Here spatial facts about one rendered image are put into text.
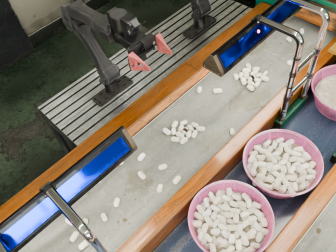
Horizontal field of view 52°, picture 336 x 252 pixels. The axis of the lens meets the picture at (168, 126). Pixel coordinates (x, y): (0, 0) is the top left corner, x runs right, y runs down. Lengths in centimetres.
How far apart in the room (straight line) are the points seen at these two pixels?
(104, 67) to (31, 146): 114
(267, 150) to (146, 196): 46
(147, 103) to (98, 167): 58
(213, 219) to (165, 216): 16
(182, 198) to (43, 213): 47
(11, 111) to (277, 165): 205
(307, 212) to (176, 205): 41
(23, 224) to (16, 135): 176
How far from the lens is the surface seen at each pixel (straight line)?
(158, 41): 117
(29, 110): 272
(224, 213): 116
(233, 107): 140
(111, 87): 157
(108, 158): 90
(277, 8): 127
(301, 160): 129
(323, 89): 154
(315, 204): 119
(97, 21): 129
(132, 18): 113
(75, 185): 88
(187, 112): 139
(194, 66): 154
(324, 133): 147
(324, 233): 119
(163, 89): 145
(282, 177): 125
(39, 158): 240
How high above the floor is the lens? 181
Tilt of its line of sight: 52 degrees down
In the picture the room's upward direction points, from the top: 10 degrees counter-clockwise
